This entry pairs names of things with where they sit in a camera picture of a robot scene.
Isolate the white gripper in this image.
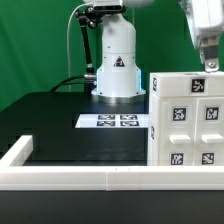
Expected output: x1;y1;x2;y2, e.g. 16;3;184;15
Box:
179;0;224;73

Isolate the white cabinet top block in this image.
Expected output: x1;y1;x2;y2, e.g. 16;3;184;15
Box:
150;72;224;97

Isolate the white cabinet body box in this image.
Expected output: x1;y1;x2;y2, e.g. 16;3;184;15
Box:
148;94;224;167

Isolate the white cabinet door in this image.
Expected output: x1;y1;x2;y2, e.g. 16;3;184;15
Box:
193;97;224;166
160;98;195;166

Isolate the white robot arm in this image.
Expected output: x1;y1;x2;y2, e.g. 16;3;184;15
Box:
83;0;224;104

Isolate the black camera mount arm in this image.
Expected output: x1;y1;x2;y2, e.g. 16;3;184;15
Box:
75;5;126;80

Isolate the white cable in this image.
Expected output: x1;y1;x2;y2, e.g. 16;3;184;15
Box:
66;3;88;93

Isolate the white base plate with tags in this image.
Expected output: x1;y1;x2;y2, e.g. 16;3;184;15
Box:
75;114;148;128

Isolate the black cable bundle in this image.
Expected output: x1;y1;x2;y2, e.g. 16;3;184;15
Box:
49;75;98;93

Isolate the white U-shaped obstacle wall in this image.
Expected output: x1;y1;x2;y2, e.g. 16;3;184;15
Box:
0;135;224;191

